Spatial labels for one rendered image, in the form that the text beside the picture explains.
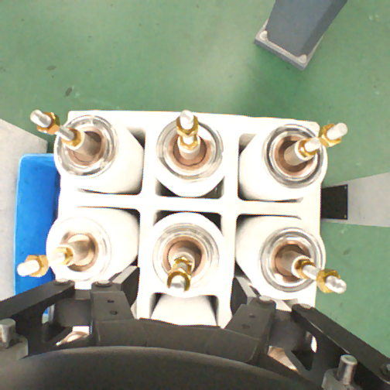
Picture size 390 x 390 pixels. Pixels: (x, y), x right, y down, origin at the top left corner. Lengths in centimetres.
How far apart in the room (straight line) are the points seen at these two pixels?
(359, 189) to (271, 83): 34
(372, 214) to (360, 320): 38
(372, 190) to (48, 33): 82
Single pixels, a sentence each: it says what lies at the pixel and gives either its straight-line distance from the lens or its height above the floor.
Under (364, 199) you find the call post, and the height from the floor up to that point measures 20.
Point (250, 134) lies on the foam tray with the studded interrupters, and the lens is 35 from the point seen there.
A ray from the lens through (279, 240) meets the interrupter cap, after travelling 26.
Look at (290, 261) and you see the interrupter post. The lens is 24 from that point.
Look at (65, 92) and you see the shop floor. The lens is 66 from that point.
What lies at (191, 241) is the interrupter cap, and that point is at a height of 25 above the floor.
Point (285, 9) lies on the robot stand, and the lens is 58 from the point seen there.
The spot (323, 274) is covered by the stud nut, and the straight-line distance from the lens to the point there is 20.
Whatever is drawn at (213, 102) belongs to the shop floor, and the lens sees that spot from 55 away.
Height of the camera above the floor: 49
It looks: 87 degrees down
